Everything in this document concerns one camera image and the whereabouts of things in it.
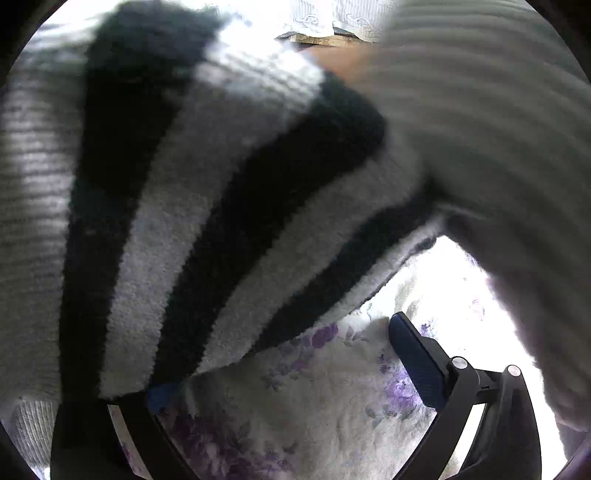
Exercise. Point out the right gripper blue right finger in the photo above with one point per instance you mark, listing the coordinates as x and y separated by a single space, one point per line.
506 445

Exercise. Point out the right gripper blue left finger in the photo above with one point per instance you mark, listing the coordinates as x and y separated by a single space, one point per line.
115 433

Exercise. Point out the black and white striped garment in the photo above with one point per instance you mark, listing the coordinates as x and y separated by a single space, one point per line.
177 192

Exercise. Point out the person's right hand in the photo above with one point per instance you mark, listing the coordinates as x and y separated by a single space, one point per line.
351 64

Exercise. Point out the purple floral bed cover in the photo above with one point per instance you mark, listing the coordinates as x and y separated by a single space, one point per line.
336 402

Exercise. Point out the white lace curtain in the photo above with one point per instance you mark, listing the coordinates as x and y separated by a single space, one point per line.
364 19

